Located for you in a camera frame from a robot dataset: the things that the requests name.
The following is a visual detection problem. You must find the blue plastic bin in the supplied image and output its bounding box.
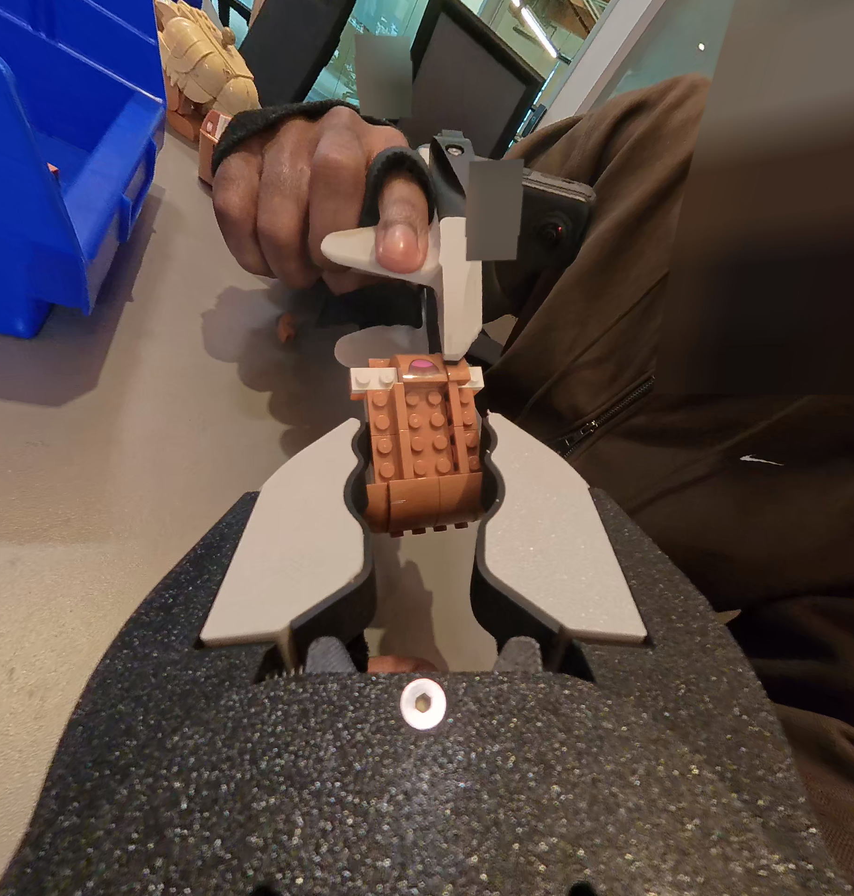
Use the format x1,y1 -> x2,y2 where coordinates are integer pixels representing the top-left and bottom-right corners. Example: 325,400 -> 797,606
0,0 -> 168,340

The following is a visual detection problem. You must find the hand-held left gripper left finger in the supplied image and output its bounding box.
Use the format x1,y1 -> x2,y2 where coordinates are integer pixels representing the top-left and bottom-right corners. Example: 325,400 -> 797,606
199,418 -> 379,666

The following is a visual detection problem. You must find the person's right hand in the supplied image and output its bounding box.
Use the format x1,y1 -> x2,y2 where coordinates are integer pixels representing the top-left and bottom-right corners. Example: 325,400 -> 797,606
211,105 -> 432,293

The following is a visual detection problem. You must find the black framed grey panel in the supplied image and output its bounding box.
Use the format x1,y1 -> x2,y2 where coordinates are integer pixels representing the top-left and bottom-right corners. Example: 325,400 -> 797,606
409,0 -> 547,160

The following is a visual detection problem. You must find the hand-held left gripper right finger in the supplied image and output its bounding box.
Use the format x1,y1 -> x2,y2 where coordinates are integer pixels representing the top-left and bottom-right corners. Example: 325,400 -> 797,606
475,412 -> 651,648

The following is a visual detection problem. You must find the brown lego figure body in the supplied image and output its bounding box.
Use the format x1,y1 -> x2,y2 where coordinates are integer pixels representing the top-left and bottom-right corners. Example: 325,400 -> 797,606
168,104 -> 233,189

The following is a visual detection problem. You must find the person's right forearm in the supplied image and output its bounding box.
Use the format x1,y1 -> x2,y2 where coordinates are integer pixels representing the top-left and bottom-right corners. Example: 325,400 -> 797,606
237,0 -> 361,113

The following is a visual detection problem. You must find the brown lego assembly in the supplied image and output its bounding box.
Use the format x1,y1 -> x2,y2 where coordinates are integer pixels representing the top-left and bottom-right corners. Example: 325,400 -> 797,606
350,353 -> 485,539

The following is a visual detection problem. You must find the tan lego figure part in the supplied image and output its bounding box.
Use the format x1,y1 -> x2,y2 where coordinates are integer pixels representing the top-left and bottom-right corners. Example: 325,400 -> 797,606
154,0 -> 262,116

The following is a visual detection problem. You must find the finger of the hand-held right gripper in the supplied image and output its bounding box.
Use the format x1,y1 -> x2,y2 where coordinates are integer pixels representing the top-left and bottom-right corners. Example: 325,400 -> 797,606
436,214 -> 486,365

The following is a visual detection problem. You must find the person's brown jacket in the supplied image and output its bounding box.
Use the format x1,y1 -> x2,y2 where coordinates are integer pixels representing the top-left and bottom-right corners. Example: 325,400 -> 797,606
479,73 -> 854,896

